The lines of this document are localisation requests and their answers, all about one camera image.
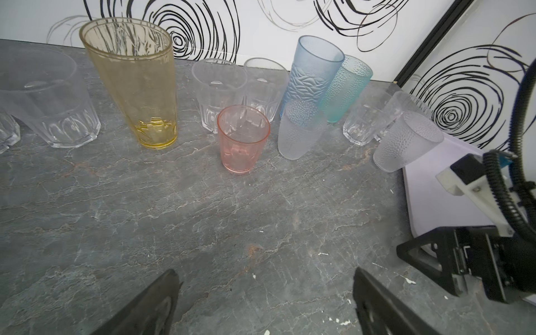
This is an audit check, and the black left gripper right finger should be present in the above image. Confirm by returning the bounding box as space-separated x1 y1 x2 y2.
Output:
353 267 438 334

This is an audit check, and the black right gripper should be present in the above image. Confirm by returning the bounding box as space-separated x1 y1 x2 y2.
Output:
396 226 535 304

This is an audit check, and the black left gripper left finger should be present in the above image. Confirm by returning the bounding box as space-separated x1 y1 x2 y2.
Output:
93 269 182 334

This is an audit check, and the teal dimpled plastic glass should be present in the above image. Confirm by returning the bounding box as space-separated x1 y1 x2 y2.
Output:
319 54 374 123

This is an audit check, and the tall blue textured glass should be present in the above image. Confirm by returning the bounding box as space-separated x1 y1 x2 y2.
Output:
279 35 346 116

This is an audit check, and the tall yellow plastic glass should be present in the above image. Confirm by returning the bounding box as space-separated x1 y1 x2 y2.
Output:
79 18 177 149

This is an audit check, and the lilac plastic tray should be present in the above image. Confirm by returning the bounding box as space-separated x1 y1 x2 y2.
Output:
402 133 536 307

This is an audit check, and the frosted dimpled glass right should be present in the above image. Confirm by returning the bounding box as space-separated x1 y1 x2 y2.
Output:
373 112 444 173

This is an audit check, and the frosted dimpled glass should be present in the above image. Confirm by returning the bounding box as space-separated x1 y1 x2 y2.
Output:
373 112 444 173
278 100 327 161

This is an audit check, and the clear faceted tumbler right front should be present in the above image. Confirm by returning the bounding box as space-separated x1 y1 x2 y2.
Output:
343 85 392 146

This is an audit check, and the small pink plastic glass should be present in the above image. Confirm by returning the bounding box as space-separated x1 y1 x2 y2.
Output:
216 105 271 174

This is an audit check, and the frosted dimpled glass left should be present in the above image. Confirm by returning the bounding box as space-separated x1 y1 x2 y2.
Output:
278 100 327 161

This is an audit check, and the clear faceted tumbler far left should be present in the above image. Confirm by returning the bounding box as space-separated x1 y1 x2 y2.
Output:
0 109 21 154

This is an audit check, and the clear faceted tumbler middle front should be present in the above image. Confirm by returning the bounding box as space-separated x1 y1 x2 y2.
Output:
191 59 247 133

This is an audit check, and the clear faceted tumbler middle back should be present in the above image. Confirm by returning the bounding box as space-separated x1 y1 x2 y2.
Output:
244 57 289 123

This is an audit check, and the black corrugated right gripper cable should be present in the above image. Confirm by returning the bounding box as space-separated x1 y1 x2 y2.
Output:
482 56 536 245

